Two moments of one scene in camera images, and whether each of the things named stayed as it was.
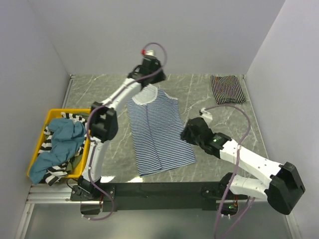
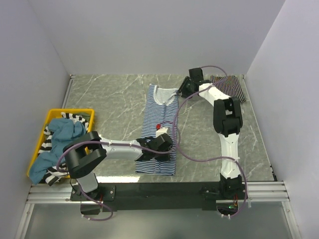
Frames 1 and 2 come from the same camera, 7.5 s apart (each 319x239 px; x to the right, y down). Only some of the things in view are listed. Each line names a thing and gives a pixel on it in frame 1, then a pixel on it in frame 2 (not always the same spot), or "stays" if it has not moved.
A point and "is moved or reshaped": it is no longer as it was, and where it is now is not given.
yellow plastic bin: (77, 170) stays
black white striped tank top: (227, 89) stays
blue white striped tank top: (159, 142) is moved or reshaped
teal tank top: (66, 135) stays
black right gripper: (185, 135) → (182, 87)
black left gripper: (161, 77) → (166, 157)
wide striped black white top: (55, 173) stays
